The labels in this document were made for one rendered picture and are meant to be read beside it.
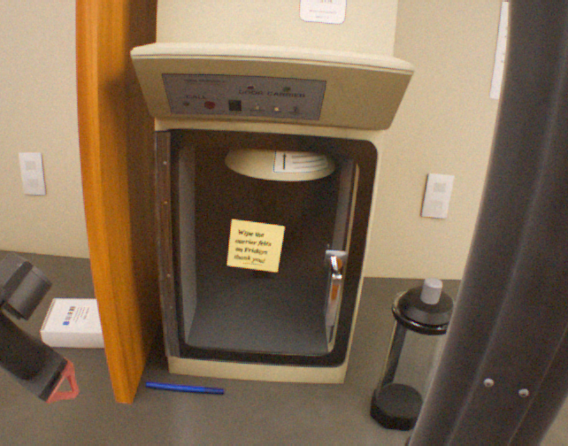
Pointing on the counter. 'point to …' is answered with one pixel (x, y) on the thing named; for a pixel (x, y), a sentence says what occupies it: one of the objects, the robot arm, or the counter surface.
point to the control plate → (180, 89)
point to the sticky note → (255, 245)
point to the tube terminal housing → (246, 24)
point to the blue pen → (184, 388)
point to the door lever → (333, 288)
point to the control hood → (230, 51)
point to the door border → (161, 160)
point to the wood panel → (118, 180)
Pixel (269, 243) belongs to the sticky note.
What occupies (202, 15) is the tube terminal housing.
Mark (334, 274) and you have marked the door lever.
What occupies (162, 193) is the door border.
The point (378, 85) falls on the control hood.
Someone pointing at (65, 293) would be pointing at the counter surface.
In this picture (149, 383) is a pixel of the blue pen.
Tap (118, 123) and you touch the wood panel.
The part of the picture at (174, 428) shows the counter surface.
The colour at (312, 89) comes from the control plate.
